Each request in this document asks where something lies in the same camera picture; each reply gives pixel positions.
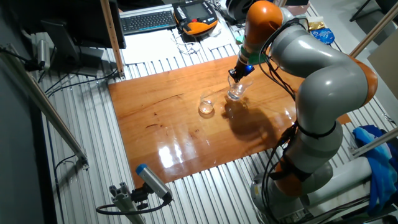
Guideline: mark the clear glass tumbler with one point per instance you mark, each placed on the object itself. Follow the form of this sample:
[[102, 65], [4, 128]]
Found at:
[[206, 105]]

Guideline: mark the small silver camera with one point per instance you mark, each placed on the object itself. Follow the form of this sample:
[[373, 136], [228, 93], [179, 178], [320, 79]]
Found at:
[[43, 54]]

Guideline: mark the brown flat panel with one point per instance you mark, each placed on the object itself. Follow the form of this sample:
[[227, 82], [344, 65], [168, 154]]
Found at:
[[385, 62]]

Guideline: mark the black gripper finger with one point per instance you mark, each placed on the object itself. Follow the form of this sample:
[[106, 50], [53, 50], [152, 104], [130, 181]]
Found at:
[[233, 75], [238, 79]]

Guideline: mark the blue cloth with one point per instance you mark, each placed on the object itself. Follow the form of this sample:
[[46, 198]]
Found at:
[[379, 174]]

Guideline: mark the blue tissue pack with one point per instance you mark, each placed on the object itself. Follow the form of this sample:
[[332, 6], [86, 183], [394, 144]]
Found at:
[[323, 35]]

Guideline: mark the short aluminium profile piece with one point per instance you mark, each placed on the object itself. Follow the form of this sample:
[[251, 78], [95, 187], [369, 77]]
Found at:
[[124, 202]]

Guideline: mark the pink box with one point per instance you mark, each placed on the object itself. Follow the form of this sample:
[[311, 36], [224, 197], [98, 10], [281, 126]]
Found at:
[[301, 9]]

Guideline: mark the wooden board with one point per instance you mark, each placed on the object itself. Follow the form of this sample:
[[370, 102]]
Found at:
[[161, 130]]

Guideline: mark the black monitor with stand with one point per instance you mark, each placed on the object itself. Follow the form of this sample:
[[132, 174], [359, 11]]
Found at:
[[90, 25]]

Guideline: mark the black round spool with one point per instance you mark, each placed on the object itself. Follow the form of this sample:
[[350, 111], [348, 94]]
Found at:
[[236, 9]]

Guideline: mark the small white paper sheet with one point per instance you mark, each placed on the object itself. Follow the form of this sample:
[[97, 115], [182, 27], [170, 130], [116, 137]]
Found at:
[[222, 42]]

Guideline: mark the black keyboard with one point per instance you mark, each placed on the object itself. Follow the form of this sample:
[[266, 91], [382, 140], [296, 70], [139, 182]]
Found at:
[[147, 21]]

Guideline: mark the white charger adapter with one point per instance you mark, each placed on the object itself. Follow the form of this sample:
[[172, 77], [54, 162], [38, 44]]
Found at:
[[196, 47]]

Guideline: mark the short aluminium frame beam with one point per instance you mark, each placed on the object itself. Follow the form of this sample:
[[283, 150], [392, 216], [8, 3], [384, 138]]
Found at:
[[373, 143]]

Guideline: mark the silver camera with blue cap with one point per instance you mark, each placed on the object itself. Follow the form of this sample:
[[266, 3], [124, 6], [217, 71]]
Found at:
[[152, 182]]

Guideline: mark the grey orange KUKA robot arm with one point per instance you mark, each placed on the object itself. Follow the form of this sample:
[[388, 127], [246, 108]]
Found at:
[[329, 84]]

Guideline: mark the gold foil packet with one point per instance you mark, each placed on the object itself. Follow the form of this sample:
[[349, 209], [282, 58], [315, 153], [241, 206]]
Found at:
[[316, 24]]

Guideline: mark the orange black teach pendant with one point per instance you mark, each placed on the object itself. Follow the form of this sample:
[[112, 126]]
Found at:
[[196, 26]]

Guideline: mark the large white paper sheet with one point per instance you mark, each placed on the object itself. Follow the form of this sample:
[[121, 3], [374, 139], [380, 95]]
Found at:
[[149, 46]]

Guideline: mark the slanted aluminium frame beam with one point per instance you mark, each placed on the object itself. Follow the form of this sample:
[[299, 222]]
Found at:
[[373, 31]]

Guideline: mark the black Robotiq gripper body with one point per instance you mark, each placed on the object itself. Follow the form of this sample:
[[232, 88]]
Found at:
[[244, 70]]

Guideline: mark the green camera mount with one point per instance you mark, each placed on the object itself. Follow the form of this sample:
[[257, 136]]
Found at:
[[256, 58]]

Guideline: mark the long aluminium frame beam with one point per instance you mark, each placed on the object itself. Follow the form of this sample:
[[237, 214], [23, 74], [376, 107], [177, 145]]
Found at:
[[46, 105]]

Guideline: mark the black camera clamp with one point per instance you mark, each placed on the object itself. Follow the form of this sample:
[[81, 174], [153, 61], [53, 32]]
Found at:
[[140, 196]]

